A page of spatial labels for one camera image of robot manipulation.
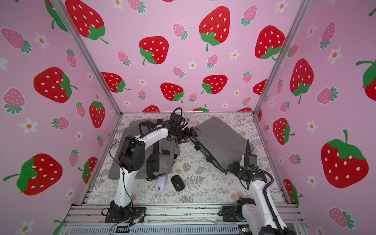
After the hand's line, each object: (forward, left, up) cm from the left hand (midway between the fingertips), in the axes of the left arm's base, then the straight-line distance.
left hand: (195, 137), depth 96 cm
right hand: (-20, -21, -2) cm, 29 cm away
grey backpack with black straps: (-16, +22, 0) cm, 27 cm away
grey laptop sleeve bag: (-1, -19, -5) cm, 20 cm away
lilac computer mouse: (-29, +20, -5) cm, 35 cm away
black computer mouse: (-28, +10, -7) cm, 30 cm away
